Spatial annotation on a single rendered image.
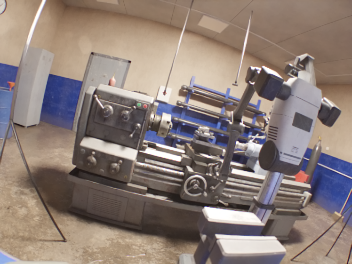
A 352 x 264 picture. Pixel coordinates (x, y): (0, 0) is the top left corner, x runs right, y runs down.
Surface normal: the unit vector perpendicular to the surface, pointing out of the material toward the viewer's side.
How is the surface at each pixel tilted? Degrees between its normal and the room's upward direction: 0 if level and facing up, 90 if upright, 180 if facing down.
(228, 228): 90
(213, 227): 90
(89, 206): 90
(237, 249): 0
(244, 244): 0
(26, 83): 90
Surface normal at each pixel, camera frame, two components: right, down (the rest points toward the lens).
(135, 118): 0.11, 0.15
